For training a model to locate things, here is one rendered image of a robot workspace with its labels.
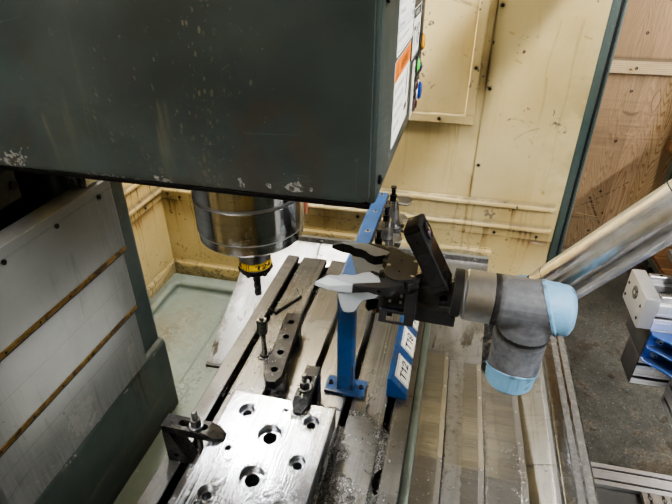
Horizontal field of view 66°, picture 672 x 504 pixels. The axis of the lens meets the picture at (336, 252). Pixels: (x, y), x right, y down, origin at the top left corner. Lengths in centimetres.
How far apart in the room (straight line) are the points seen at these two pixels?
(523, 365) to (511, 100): 105
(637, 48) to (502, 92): 175
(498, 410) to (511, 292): 86
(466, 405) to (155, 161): 115
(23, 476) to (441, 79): 144
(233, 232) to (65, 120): 24
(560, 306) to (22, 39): 73
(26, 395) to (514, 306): 87
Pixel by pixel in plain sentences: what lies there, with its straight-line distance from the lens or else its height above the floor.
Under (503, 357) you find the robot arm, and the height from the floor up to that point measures 132.
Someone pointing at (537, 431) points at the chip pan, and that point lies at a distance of 163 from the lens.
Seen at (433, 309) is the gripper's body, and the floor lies 138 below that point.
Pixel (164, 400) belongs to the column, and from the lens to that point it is 165.
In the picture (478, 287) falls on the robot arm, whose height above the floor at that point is 144.
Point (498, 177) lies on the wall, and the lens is 178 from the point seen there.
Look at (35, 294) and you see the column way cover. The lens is 108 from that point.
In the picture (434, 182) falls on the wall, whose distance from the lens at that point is 179.
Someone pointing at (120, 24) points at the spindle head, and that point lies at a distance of 63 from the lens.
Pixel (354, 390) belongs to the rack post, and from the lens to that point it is 130.
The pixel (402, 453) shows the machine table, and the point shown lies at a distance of 120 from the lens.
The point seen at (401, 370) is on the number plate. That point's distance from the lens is 131.
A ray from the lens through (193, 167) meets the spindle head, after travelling 63.
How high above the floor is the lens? 185
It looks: 32 degrees down
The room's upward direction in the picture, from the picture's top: straight up
